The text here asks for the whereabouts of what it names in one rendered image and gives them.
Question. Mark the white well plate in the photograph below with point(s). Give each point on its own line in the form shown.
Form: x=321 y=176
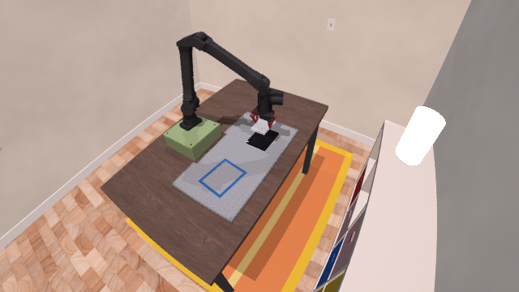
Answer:
x=257 y=127

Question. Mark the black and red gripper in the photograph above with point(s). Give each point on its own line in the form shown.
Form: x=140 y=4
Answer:
x=261 y=111

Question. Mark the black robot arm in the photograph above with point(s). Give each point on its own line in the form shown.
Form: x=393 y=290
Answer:
x=203 y=42

